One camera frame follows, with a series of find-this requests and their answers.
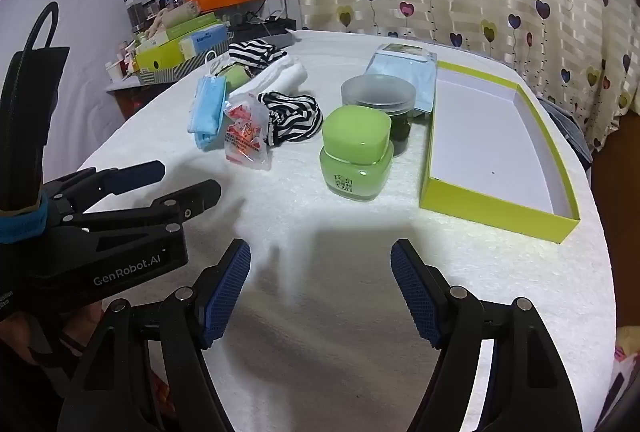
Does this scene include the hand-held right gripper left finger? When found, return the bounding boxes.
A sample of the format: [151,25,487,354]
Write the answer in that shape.
[57,238,252,432]

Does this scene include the beige cloth bundle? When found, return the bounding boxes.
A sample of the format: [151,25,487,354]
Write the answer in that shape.
[142,6,201,37]

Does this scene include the grey patterned box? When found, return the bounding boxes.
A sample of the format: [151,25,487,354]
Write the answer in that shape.
[137,52,221,86]

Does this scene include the blue tissue box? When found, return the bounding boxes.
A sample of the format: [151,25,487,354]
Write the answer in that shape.
[179,24,230,58]

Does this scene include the person's left hand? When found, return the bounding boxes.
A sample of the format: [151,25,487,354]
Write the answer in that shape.
[0,303,104,365]

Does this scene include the red-brown side table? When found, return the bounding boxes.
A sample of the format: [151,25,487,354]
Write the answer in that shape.
[105,79,173,120]

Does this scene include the black power strip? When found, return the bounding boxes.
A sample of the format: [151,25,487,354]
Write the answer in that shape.
[227,16,301,43]

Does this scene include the grey garment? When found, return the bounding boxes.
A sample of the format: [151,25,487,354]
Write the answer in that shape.
[542,96,593,173]

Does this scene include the green cream jar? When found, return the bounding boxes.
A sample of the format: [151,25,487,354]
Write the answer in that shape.
[319,106,395,203]

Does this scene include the blue face masks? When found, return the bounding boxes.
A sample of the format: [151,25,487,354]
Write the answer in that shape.
[187,52,231,151]

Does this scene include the black and white striped sock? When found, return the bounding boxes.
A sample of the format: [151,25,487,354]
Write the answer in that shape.
[257,90,325,147]
[228,39,291,75]

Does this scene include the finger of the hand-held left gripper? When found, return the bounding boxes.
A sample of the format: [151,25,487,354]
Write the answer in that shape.
[42,161,167,213]
[77,180,222,233]

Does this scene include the frosted glass jar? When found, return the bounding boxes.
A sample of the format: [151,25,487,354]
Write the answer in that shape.
[341,74,417,157]

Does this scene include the blue elastic band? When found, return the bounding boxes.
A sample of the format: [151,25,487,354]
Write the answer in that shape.
[0,199,51,245]

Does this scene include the black cable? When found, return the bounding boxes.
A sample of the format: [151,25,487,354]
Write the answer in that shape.
[22,2,61,50]

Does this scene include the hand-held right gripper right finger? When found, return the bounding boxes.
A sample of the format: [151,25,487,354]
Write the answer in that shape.
[390,238,583,432]

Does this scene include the glass jar with dark lid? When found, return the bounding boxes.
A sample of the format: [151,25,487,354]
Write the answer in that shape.
[124,0,146,32]

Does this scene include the yellow-green storage box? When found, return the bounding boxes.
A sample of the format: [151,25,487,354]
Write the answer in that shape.
[135,36,187,71]

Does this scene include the floral printed cloth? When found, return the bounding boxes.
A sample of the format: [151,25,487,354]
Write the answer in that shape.
[607,327,640,413]

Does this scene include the green cloth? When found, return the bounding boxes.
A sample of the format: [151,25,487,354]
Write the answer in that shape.
[220,64,251,92]

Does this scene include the white cloth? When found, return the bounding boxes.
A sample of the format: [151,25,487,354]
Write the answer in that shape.
[227,56,307,100]

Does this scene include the brown wooden panel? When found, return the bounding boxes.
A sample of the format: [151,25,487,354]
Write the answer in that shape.
[587,109,640,333]

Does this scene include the red and white plastic packet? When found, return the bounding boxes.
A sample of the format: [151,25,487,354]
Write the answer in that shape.
[222,92,272,171]

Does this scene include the yellow-green cardboard box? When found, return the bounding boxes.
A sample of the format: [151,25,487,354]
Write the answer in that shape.
[419,60,582,243]

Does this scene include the light blue wet wipes pack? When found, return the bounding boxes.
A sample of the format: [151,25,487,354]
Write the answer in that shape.
[365,42,438,115]

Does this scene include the green flat box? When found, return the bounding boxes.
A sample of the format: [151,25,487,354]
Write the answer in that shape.
[165,13,221,41]

